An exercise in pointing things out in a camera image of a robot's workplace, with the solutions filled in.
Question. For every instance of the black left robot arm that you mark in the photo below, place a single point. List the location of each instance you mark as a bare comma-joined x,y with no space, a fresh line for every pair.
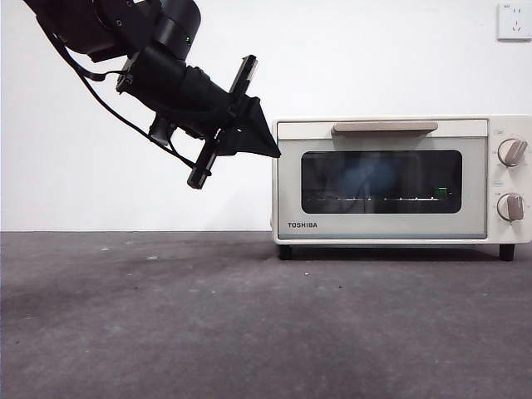
124,25

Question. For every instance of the cream Toshiba toaster oven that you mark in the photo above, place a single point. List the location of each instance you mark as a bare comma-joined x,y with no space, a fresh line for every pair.
492,178

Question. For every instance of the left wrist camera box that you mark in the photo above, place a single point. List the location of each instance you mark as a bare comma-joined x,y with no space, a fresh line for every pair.
160,129

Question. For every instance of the beige oven knob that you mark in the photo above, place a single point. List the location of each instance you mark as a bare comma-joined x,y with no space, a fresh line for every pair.
511,207
512,153

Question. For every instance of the blue ribbed bowl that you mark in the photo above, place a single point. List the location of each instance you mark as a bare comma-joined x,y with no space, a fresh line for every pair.
365,178

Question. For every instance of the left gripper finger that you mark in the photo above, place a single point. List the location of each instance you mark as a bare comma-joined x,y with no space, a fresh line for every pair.
241,145
253,120

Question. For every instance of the white wall socket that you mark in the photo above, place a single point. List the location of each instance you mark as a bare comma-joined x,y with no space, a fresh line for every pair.
514,23

